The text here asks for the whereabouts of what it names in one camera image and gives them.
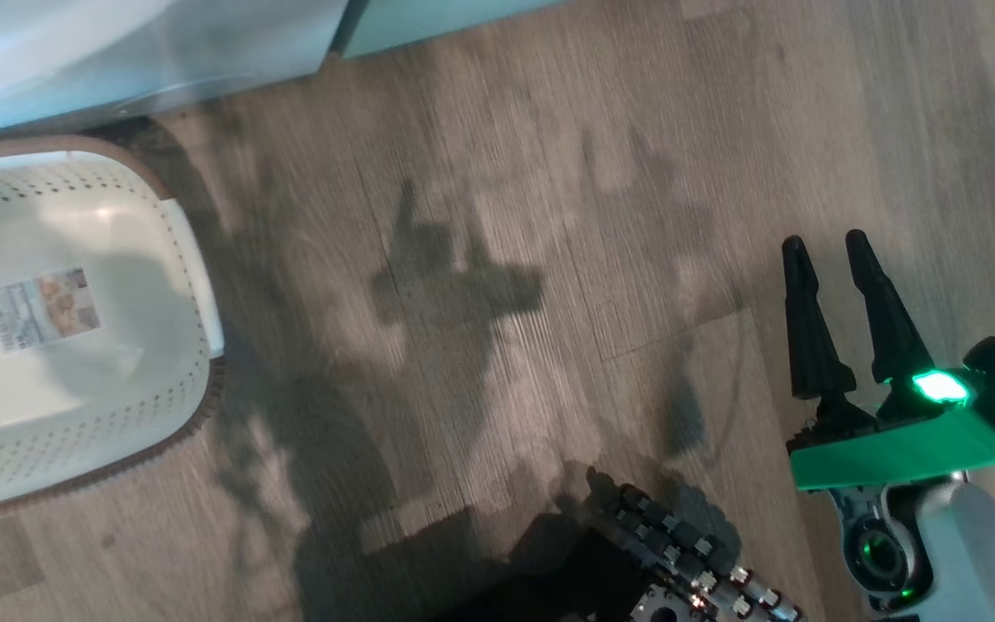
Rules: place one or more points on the pale teal cabinet with baseboard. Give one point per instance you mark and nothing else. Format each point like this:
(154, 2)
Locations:
(428, 22)

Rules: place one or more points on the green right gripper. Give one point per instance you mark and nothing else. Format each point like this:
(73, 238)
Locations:
(895, 449)

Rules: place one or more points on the white front-load washing machine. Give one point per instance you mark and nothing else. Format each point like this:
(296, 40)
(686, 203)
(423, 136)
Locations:
(117, 52)

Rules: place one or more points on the printed basket sticker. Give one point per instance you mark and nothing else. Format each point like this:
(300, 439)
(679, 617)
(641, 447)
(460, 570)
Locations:
(40, 309)

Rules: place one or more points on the cream perforated laundry basket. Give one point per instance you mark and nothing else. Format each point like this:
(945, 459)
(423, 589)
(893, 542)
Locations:
(74, 389)

